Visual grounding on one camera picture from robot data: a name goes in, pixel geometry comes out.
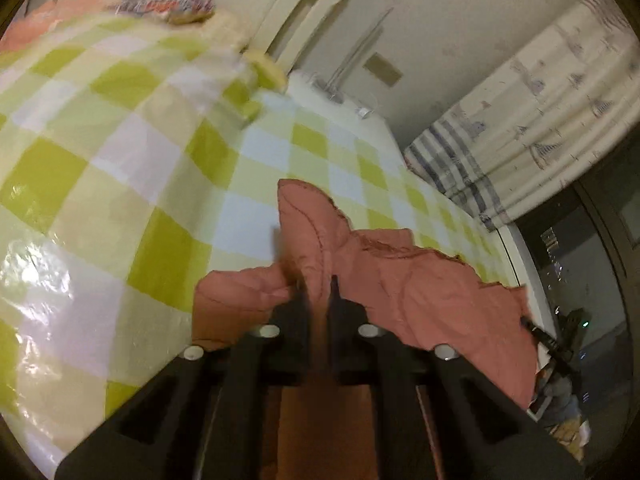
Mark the small white charger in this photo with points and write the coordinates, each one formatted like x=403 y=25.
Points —
x=365 y=111

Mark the dark window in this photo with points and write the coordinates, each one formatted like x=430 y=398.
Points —
x=590 y=270

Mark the red quilted jacket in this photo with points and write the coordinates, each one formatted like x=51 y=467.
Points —
x=425 y=290

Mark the white window sill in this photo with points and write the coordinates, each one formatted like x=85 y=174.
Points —
x=520 y=260

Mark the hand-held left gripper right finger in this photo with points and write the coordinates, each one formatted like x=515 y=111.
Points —
x=345 y=325

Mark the pink floral pillow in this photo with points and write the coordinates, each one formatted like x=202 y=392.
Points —
x=35 y=25

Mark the white slim table lamp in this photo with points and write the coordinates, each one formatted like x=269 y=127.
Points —
x=334 y=93

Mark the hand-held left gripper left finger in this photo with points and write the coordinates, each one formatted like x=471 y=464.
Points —
x=292 y=320

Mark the printed yellow cloth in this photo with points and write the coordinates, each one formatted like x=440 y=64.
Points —
x=567 y=437

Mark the white nightstand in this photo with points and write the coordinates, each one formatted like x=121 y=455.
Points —
x=330 y=112

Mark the green plaid bed cover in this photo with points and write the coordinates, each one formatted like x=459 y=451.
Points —
x=125 y=160

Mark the grey cloth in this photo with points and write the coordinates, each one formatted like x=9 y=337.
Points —
x=557 y=395

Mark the patterned round cushion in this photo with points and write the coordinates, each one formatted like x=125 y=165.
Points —
x=165 y=4

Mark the white wooden headboard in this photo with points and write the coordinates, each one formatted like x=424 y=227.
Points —
x=300 y=15

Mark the bright yellow pillow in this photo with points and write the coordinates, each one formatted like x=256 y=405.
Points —
x=270 y=70

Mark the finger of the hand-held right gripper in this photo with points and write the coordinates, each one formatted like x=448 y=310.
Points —
x=537 y=332

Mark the boat print curtain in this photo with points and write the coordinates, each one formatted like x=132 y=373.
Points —
x=540 y=125

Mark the golden wall socket panel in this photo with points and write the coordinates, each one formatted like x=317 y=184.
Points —
x=382 y=70

